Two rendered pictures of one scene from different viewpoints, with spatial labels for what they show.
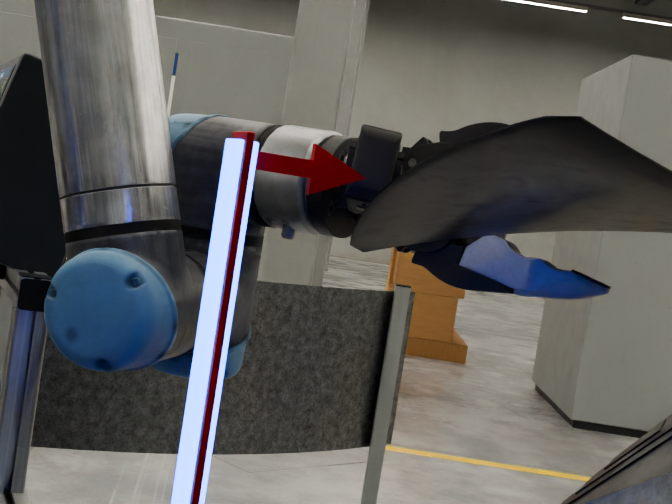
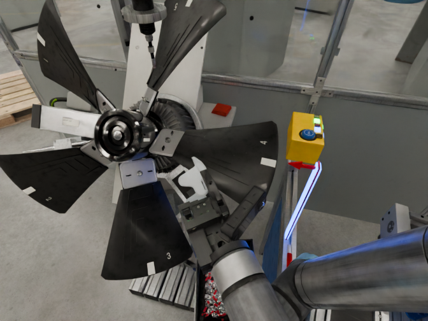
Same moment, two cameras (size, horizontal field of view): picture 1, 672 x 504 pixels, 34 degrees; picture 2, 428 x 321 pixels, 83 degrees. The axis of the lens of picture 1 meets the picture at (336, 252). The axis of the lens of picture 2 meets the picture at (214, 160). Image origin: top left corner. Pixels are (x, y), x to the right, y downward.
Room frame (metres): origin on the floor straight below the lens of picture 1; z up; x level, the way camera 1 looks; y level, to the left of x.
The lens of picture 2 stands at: (0.92, 0.08, 1.57)
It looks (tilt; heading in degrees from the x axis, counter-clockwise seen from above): 46 degrees down; 217
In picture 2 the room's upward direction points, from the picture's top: straight up
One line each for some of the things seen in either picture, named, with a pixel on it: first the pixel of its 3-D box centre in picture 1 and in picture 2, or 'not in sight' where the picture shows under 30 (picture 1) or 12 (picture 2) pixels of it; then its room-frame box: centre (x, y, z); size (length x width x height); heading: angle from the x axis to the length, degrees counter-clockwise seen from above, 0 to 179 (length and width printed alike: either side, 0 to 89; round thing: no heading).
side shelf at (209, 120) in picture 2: not in sight; (196, 117); (0.17, -0.59, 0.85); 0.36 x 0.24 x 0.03; 112
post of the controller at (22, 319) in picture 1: (20, 382); not in sight; (0.99, 0.26, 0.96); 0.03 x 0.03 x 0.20; 22
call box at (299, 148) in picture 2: not in sight; (303, 138); (0.23, -0.05, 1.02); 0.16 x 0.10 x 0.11; 22
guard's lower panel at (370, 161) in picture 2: not in sight; (225, 148); (-0.03, -0.54, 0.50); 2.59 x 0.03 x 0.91; 112
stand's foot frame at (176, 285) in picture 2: not in sight; (184, 249); (0.50, -0.47, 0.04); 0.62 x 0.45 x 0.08; 22
